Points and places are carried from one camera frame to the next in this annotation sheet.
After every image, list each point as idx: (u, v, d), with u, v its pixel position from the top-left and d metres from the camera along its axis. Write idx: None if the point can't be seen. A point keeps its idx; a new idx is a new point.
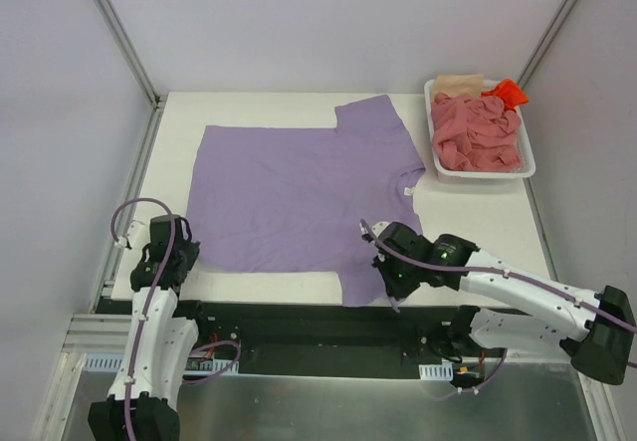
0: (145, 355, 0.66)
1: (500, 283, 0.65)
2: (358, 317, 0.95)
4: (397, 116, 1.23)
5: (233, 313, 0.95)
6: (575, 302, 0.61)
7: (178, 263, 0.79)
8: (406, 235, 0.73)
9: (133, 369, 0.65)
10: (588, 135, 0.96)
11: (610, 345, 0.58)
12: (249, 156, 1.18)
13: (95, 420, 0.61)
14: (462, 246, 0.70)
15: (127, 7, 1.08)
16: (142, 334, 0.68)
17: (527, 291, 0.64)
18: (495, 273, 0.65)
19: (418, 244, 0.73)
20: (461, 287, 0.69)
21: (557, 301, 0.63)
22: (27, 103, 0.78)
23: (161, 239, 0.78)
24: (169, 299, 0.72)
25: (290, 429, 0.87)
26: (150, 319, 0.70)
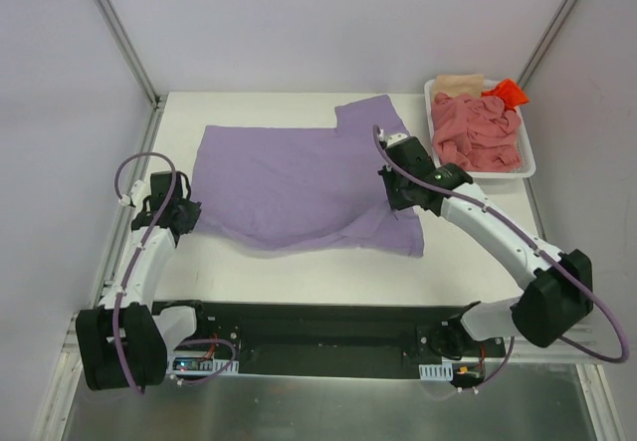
0: (140, 273, 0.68)
1: (476, 214, 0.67)
2: (354, 318, 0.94)
4: (396, 116, 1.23)
5: (233, 313, 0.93)
6: (535, 249, 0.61)
7: (177, 215, 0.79)
8: (414, 150, 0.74)
9: (126, 283, 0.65)
10: (589, 133, 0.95)
11: (551, 300, 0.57)
12: (249, 156, 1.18)
13: (82, 330, 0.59)
14: (459, 176, 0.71)
15: (127, 7, 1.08)
16: (138, 259, 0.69)
17: (497, 227, 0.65)
18: (475, 205, 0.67)
19: (422, 161, 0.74)
20: (442, 210, 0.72)
21: (520, 243, 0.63)
22: (26, 103, 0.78)
23: (161, 190, 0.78)
24: (166, 237, 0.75)
25: (290, 428, 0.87)
26: (146, 249, 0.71)
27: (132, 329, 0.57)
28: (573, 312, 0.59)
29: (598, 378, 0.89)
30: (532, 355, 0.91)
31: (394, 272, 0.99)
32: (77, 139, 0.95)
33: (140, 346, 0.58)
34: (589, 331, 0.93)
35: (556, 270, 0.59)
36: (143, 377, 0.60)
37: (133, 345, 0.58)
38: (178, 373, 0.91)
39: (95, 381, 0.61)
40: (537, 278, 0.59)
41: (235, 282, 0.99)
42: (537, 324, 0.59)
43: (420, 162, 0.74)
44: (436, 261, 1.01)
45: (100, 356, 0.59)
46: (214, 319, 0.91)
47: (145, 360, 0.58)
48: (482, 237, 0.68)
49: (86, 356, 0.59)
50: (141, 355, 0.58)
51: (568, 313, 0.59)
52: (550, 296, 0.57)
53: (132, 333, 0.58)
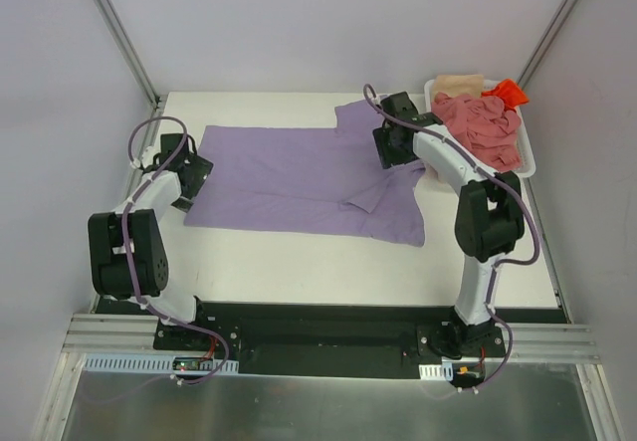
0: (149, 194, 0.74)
1: (435, 144, 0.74)
2: (355, 317, 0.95)
4: None
5: (234, 312, 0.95)
6: (474, 166, 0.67)
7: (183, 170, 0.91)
8: (401, 102, 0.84)
9: (136, 198, 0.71)
10: (589, 135, 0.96)
11: (478, 200, 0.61)
12: (248, 156, 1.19)
13: (93, 224, 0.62)
14: (431, 116, 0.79)
15: (127, 7, 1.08)
16: (146, 188, 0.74)
17: (450, 153, 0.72)
18: (435, 137, 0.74)
19: (407, 110, 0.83)
20: (418, 147, 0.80)
21: (463, 163, 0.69)
22: (26, 103, 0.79)
23: (170, 148, 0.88)
24: (171, 181, 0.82)
25: (290, 429, 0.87)
26: (154, 184, 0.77)
27: (141, 228, 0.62)
28: (503, 225, 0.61)
29: (598, 377, 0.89)
30: (532, 355, 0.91)
31: (393, 273, 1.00)
32: (78, 139, 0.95)
33: (147, 246, 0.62)
34: (588, 331, 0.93)
35: (489, 181, 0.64)
36: (147, 282, 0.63)
37: (140, 244, 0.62)
38: (178, 373, 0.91)
39: (101, 286, 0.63)
40: (470, 183, 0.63)
41: (236, 284, 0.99)
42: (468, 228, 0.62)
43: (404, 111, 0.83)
44: (436, 261, 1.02)
45: (107, 254, 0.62)
46: (214, 320, 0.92)
47: (151, 260, 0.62)
48: (441, 165, 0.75)
49: (94, 253, 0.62)
50: (148, 254, 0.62)
51: (497, 224, 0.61)
52: (480, 198, 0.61)
53: (140, 232, 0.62)
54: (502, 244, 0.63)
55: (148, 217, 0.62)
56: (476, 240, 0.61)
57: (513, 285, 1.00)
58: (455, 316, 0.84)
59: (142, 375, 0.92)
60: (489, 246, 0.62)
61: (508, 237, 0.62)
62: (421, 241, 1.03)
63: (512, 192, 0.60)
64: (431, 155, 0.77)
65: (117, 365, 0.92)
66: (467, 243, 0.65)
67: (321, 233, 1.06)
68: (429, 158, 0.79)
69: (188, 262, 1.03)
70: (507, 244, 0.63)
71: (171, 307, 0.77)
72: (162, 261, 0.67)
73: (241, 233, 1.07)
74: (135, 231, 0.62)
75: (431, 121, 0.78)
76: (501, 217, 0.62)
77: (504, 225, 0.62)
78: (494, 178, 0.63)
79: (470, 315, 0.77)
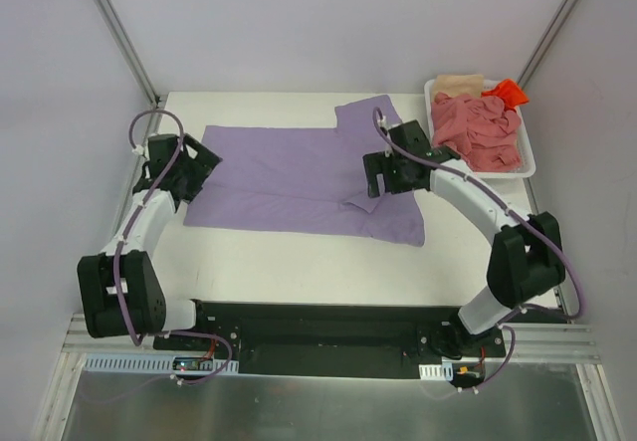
0: (140, 227, 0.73)
1: (459, 184, 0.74)
2: (355, 316, 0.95)
4: (397, 116, 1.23)
5: (234, 312, 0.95)
6: (506, 209, 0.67)
7: (177, 180, 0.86)
8: (413, 132, 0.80)
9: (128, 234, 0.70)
10: (589, 137, 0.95)
11: (517, 251, 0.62)
12: (248, 156, 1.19)
13: (82, 271, 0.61)
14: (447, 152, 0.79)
15: (126, 6, 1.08)
16: (137, 217, 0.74)
17: (475, 192, 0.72)
18: (455, 174, 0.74)
19: (420, 142, 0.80)
20: (434, 183, 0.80)
21: (493, 205, 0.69)
22: (26, 103, 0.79)
23: (161, 157, 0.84)
24: (166, 200, 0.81)
25: (290, 429, 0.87)
26: (146, 209, 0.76)
27: (135, 272, 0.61)
28: (541, 273, 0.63)
29: (598, 377, 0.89)
30: (532, 355, 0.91)
31: (393, 273, 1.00)
32: (77, 139, 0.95)
33: (142, 289, 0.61)
34: (589, 331, 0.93)
35: (524, 226, 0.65)
36: (143, 326, 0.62)
37: (135, 293, 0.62)
38: (178, 373, 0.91)
39: (95, 329, 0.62)
40: (506, 230, 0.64)
41: (235, 284, 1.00)
42: (505, 278, 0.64)
43: (416, 143, 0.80)
44: (436, 262, 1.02)
45: (101, 299, 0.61)
46: (214, 320, 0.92)
47: (145, 302, 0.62)
48: (465, 204, 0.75)
49: (87, 302, 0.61)
50: (142, 297, 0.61)
51: (535, 274, 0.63)
52: (519, 249, 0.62)
53: (134, 276, 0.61)
54: (538, 291, 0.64)
55: (140, 260, 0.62)
56: (516, 292, 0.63)
57: None
58: (457, 319, 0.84)
59: (142, 375, 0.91)
60: (529, 295, 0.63)
61: (545, 285, 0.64)
62: (421, 241, 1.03)
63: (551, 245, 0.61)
64: (453, 195, 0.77)
65: (117, 365, 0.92)
66: (499, 288, 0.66)
67: (320, 234, 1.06)
68: (449, 196, 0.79)
69: (188, 262, 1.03)
70: (543, 289, 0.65)
71: (172, 321, 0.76)
72: (157, 301, 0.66)
73: (241, 233, 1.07)
74: (129, 276, 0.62)
75: (449, 158, 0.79)
76: (538, 263, 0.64)
77: (541, 273, 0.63)
78: (530, 224, 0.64)
79: (478, 327, 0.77)
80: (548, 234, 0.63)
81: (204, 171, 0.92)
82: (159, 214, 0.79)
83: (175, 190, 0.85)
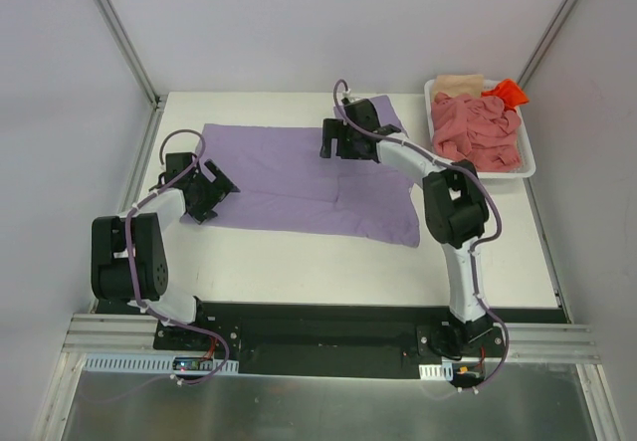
0: (153, 205, 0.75)
1: (397, 149, 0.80)
2: (355, 316, 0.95)
4: (396, 117, 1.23)
5: (234, 312, 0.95)
6: (432, 160, 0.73)
7: (188, 189, 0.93)
8: (365, 110, 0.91)
9: (142, 204, 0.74)
10: (589, 135, 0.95)
11: (439, 189, 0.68)
12: (248, 156, 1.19)
13: (97, 225, 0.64)
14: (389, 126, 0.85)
15: (126, 6, 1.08)
16: (151, 200, 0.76)
17: (409, 153, 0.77)
18: (395, 143, 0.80)
19: (371, 119, 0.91)
20: (381, 154, 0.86)
21: (421, 158, 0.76)
22: (27, 103, 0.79)
23: (177, 167, 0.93)
24: (178, 194, 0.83)
25: (289, 429, 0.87)
26: (160, 195, 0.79)
27: (143, 229, 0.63)
28: (468, 209, 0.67)
29: (598, 377, 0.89)
30: (532, 355, 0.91)
31: (393, 273, 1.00)
32: (77, 139, 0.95)
33: (148, 245, 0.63)
34: (588, 331, 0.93)
35: (448, 170, 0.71)
36: (146, 285, 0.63)
37: (141, 248, 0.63)
38: (178, 373, 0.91)
39: (100, 289, 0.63)
40: (430, 173, 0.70)
41: (235, 285, 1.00)
42: (436, 216, 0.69)
43: (367, 120, 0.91)
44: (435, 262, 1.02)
45: (108, 256, 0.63)
46: (214, 320, 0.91)
47: (150, 261, 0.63)
48: (405, 167, 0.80)
49: (96, 256, 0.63)
50: (148, 254, 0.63)
51: (463, 209, 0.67)
52: (440, 187, 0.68)
53: (140, 230, 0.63)
54: (470, 228, 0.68)
55: (148, 216, 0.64)
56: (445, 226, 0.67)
57: (511, 286, 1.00)
58: (455, 318, 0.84)
59: (142, 376, 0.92)
60: (460, 231, 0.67)
61: (474, 221, 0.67)
62: (415, 242, 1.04)
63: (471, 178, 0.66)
64: (395, 161, 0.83)
65: (117, 365, 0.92)
66: (437, 230, 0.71)
67: (320, 234, 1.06)
68: (393, 164, 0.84)
69: (188, 262, 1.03)
70: (475, 227, 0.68)
71: (171, 310, 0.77)
72: (163, 266, 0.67)
73: (240, 232, 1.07)
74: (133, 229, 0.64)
75: (389, 132, 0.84)
76: (466, 203, 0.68)
77: (468, 209, 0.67)
78: (452, 166, 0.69)
79: (464, 311, 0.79)
80: (467, 171, 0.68)
81: (218, 192, 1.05)
82: (170, 205, 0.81)
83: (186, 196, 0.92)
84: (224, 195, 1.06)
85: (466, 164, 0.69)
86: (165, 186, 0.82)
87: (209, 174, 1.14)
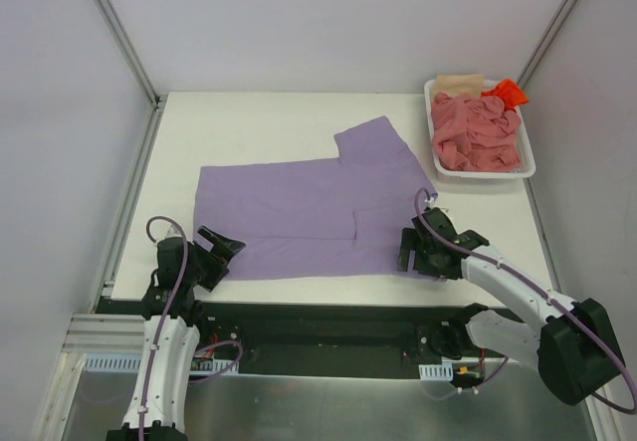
0: (158, 384, 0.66)
1: (492, 271, 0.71)
2: (355, 317, 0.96)
4: (399, 141, 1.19)
5: (234, 314, 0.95)
6: (547, 299, 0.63)
7: (188, 291, 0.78)
8: (438, 218, 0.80)
9: (146, 398, 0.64)
10: (591, 137, 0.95)
11: (566, 347, 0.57)
12: (251, 198, 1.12)
13: None
14: (475, 240, 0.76)
15: (126, 4, 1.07)
16: (156, 361, 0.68)
17: (509, 280, 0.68)
18: (488, 262, 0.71)
19: (446, 228, 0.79)
20: (464, 271, 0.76)
21: (532, 294, 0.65)
22: (26, 104, 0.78)
23: (170, 266, 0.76)
24: (178, 327, 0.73)
25: (290, 429, 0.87)
26: (161, 347, 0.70)
27: None
28: (594, 363, 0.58)
29: None
30: None
31: None
32: (76, 139, 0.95)
33: None
34: None
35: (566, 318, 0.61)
36: None
37: None
38: None
39: None
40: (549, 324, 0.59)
41: (229, 280, 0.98)
42: (560, 375, 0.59)
43: (441, 230, 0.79)
44: (446, 280, 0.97)
45: None
46: (213, 320, 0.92)
47: None
48: (499, 293, 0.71)
49: None
50: None
51: (590, 365, 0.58)
52: (566, 341, 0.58)
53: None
54: (601, 384, 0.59)
55: (163, 435, 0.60)
56: (575, 388, 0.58)
57: None
58: (456, 319, 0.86)
59: None
60: (590, 391, 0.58)
61: (604, 376, 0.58)
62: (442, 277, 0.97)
63: (600, 343, 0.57)
64: (488, 285, 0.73)
65: (116, 365, 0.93)
66: (555, 384, 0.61)
67: (320, 236, 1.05)
68: (482, 286, 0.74)
69: None
70: (606, 381, 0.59)
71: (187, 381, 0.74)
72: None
73: (239, 233, 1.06)
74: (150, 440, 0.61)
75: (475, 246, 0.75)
76: (591, 354, 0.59)
77: (594, 365, 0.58)
78: (572, 317, 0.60)
79: (477, 335, 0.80)
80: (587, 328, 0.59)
81: (219, 263, 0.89)
82: (174, 344, 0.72)
83: (185, 303, 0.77)
84: (225, 262, 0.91)
85: (592, 314, 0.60)
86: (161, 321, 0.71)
87: (206, 244, 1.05)
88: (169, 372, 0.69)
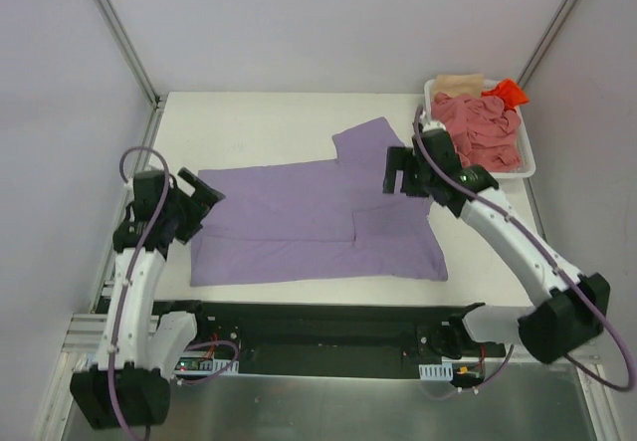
0: (132, 321, 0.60)
1: (499, 223, 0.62)
2: (354, 316, 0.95)
4: (399, 141, 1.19)
5: (235, 314, 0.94)
6: (555, 267, 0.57)
7: (165, 225, 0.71)
8: (443, 143, 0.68)
9: (118, 337, 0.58)
10: (591, 137, 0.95)
11: (562, 317, 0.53)
12: (250, 199, 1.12)
13: (77, 390, 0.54)
14: (484, 179, 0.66)
15: (126, 6, 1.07)
16: (130, 298, 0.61)
17: (516, 237, 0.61)
18: (497, 212, 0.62)
19: (450, 156, 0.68)
20: (462, 212, 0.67)
21: (539, 259, 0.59)
22: (27, 105, 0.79)
23: (147, 196, 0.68)
24: (155, 261, 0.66)
25: (290, 428, 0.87)
26: (134, 285, 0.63)
27: (131, 386, 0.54)
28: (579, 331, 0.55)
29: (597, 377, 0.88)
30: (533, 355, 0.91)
31: None
32: (76, 139, 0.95)
33: (139, 402, 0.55)
34: None
35: (571, 292, 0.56)
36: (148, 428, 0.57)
37: (132, 404, 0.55)
38: (178, 373, 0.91)
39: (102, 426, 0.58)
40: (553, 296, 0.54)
41: (228, 280, 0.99)
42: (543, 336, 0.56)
43: (444, 159, 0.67)
44: (446, 279, 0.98)
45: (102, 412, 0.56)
46: (213, 320, 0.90)
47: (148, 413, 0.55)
48: (499, 245, 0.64)
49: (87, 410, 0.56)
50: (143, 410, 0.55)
51: (577, 331, 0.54)
52: (563, 313, 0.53)
53: (127, 394, 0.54)
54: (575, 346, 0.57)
55: (138, 378, 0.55)
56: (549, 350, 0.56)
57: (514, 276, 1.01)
58: (457, 319, 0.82)
59: None
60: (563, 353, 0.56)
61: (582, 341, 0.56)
62: (443, 277, 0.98)
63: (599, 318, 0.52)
64: (488, 233, 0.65)
65: None
66: (530, 340, 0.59)
67: (319, 236, 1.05)
68: (478, 230, 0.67)
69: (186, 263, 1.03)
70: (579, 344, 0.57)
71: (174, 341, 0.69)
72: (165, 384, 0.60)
73: (239, 233, 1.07)
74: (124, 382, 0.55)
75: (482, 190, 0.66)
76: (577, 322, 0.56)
77: (585, 330, 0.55)
78: (577, 289, 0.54)
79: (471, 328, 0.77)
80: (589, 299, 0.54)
81: None
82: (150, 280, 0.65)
83: (163, 237, 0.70)
84: None
85: (594, 283, 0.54)
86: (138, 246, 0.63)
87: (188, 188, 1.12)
88: (146, 311, 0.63)
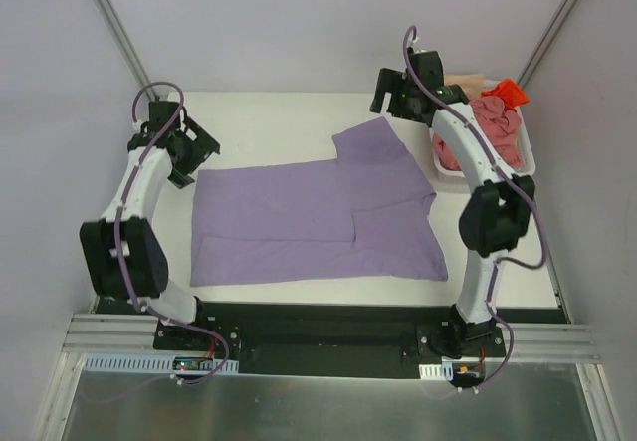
0: (138, 191, 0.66)
1: (458, 128, 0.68)
2: (353, 316, 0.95)
4: (399, 141, 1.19)
5: (234, 314, 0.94)
6: (494, 164, 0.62)
7: (172, 140, 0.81)
8: (431, 62, 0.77)
9: (126, 199, 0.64)
10: (591, 136, 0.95)
11: (490, 202, 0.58)
12: (250, 199, 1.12)
13: (86, 236, 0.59)
14: (457, 96, 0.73)
15: (126, 6, 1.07)
16: (138, 177, 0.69)
17: (467, 136, 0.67)
18: (458, 118, 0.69)
19: (434, 75, 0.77)
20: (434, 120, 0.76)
21: (481, 155, 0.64)
22: (27, 105, 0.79)
23: (160, 116, 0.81)
24: (163, 158, 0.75)
25: (290, 429, 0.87)
26: (143, 170, 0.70)
27: (135, 236, 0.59)
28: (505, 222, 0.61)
29: (597, 376, 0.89)
30: (533, 355, 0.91)
31: None
32: (76, 139, 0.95)
33: (139, 255, 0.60)
34: (588, 331, 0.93)
35: (503, 184, 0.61)
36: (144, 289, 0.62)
37: (134, 256, 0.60)
38: (178, 373, 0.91)
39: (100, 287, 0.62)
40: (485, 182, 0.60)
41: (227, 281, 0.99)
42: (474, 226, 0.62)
43: (429, 75, 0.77)
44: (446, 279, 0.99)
45: (105, 263, 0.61)
46: (213, 320, 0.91)
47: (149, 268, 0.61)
48: (456, 149, 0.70)
49: (90, 261, 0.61)
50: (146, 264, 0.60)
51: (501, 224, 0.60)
52: (493, 199, 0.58)
53: (131, 240, 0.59)
54: (507, 240, 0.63)
55: (142, 226, 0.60)
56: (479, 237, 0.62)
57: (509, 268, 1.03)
58: (456, 314, 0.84)
59: (142, 375, 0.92)
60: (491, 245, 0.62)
61: (512, 234, 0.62)
62: (444, 276, 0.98)
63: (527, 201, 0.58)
64: (449, 137, 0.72)
65: (116, 365, 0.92)
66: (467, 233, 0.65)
67: (319, 236, 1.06)
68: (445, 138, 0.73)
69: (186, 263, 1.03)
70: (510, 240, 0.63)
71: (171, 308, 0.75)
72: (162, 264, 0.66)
73: (239, 233, 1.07)
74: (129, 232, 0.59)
75: (457, 95, 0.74)
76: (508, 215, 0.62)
77: (506, 222, 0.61)
78: (512, 184, 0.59)
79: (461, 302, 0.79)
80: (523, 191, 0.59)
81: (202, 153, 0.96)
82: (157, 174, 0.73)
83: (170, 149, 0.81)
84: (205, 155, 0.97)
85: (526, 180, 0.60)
86: (149, 145, 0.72)
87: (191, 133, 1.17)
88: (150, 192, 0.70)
